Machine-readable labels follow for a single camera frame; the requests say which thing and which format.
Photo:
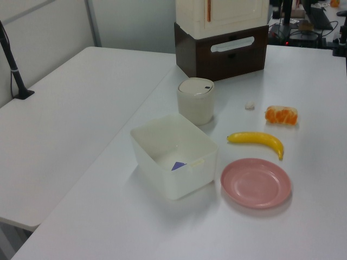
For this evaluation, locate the black clamp pole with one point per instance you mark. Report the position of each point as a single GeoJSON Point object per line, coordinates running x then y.
{"type": "Point", "coordinates": [12, 65]}

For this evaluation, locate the purple card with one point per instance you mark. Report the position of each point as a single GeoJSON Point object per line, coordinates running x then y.
{"type": "Point", "coordinates": [178, 166]}

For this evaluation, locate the black clamp device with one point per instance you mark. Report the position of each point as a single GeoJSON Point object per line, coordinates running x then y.
{"type": "Point", "coordinates": [340, 40]}

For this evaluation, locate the beige mini trash can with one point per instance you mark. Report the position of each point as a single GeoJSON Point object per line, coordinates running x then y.
{"type": "Point", "coordinates": [194, 108]}

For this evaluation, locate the white plastic storage bin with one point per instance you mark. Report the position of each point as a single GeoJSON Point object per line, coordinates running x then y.
{"type": "Point", "coordinates": [162, 178]}

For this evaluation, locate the small brown cardboard box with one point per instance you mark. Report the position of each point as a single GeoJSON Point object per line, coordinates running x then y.
{"type": "Point", "coordinates": [305, 25]}

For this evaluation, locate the small orange object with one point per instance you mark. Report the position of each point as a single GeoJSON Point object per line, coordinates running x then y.
{"type": "Point", "coordinates": [335, 2]}

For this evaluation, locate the cream toy cabinet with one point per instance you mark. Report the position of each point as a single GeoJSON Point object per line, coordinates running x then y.
{"type": "Point", "coordinates": [230, 13]}

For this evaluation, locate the yellow banana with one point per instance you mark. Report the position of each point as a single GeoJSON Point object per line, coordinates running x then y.
{"type": "Point", "coordinates": [254, 137]}

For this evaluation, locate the pink round plate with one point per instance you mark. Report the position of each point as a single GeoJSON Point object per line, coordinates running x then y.
{"type": "Point", "coordinates": [254, 184]}

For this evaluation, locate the black monitor stand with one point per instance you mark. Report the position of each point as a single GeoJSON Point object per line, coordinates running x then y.
{"type": "Point", "coordinates": [287, 16]}

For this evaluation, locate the small white crumpled lump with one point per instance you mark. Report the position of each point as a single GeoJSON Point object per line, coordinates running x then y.
{"type": "Point", "coordinates": [249, 105]}

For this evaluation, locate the black keyboard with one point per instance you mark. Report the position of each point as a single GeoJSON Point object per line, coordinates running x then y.
{"type": "Point", "coordinates": [321, 19]}

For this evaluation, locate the brown drawer box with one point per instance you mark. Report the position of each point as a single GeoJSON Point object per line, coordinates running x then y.
{"type": "Point", "coordinates": [230, 62]}

